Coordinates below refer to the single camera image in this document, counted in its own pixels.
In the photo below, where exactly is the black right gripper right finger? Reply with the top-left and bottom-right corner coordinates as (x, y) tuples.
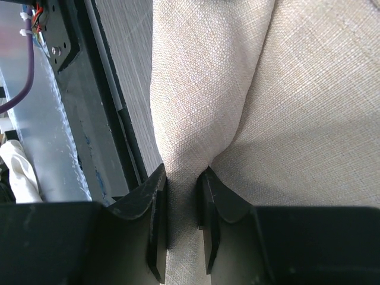
(197, 169), (379, 284)

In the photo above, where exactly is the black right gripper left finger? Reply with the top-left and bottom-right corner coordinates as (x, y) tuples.
(1, 165), (167, 284)

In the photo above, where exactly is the beige cloth napkin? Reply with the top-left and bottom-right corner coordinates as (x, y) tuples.
(150, 1), (379, 284)

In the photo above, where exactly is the white crumpled cloth below table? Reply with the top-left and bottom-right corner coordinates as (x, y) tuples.
(1, 140), (43, 204)

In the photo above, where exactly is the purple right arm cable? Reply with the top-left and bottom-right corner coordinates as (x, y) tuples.
(0, 5), (36, 115)

